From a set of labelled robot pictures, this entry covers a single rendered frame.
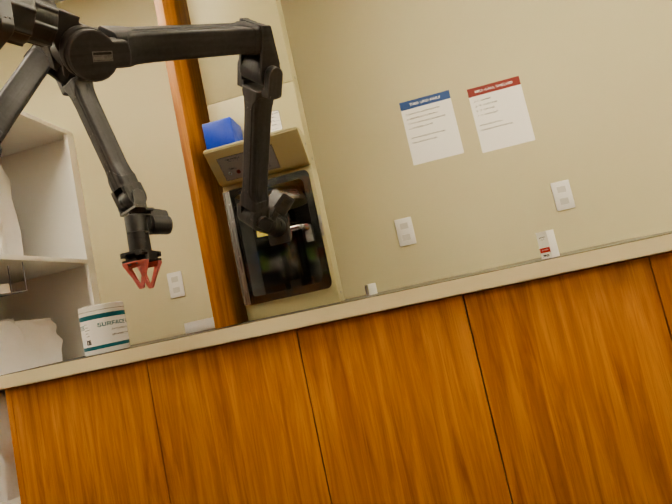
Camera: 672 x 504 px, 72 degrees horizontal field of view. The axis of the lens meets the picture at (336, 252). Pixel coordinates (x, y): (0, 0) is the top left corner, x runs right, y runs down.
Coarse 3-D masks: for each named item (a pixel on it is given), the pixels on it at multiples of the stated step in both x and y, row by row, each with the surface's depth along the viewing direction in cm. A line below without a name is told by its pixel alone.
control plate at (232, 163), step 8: (272, 152) 150; (224, 160) 151; (232, 160) 151; (240, 160) 151; (272, 160) 151; (224, 168) 153; (232, 168) 153; (240, 168) 153; (272, 168) 153; (232, 176) 155; (240, 176) 155
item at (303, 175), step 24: (240, 192) 157; (288, 192) 152; (312, 192) 151; (288, 216) 152; (312, 216) 150; (240, 240) 156; (264, 240) 154; (312, 240) 150; (264, 264) 154; (288, 264) 151; (312, 264) 149; (264, 288) 153; (288, 288) 151; (312, 288) 149
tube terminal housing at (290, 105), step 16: (240, 96) 160; (288, 96) 158; (208, 112) 162; (224, 112) 161; (240, 112) 160; (288, 112) 157; (304, 128) 159; (272, 176) 157; (224, 192) 159; (320, 192) 162; (320, 208) 154; (336, 272) 157; (336, 288) 151; (256, 304) 155; (272, 304) 154; (288, 304) 153; (304, 304) 152; (320, 304) 152
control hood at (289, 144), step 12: (276, 132) 145; (288, 132) 145; (300, 132) 149; (228, 144) 148; (240, 144) 147; (276, 144) 148; (288, 144) 148; (300, 144) 148; (216, 156) 150; (276, 156) 151; (288, 156) 151; (300, 156) 151; (216, 168) 153; (276, 168) 154; (288, 168) 154; (240, 180) 156
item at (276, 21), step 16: (192, 0) 166; (208, 0) 165; (224, 0) 164; (240, 0) 163; (256, 0) 162; (272, 0) 161; (192, 16) 165; (208, 16) 164; (224, 16) 163; (240, 16) 162; (256, 16) 161; (272, 16) 160; (272, 32) 160; (288, 48) 165; (208, 64) 163; (224, 64) 162; (288, 64) 158; (208, 80) 163; (224, 80) 162; (288, 80) 158; (208, 96) 162; (224, 96) 161
